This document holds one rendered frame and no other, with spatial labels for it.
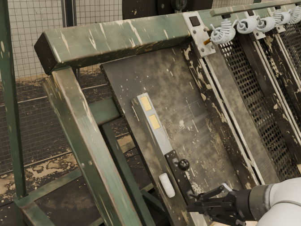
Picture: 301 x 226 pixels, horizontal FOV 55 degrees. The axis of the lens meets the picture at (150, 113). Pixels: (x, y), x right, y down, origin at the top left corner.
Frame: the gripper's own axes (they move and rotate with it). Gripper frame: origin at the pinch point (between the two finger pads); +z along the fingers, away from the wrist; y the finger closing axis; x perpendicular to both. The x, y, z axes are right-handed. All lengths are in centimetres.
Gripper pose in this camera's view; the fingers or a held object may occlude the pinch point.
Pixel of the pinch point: (197, 206)
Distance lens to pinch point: 89.6
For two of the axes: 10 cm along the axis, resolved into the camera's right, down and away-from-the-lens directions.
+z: -5.9, 2.8, 7.6
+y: 4.1, 9.1, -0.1
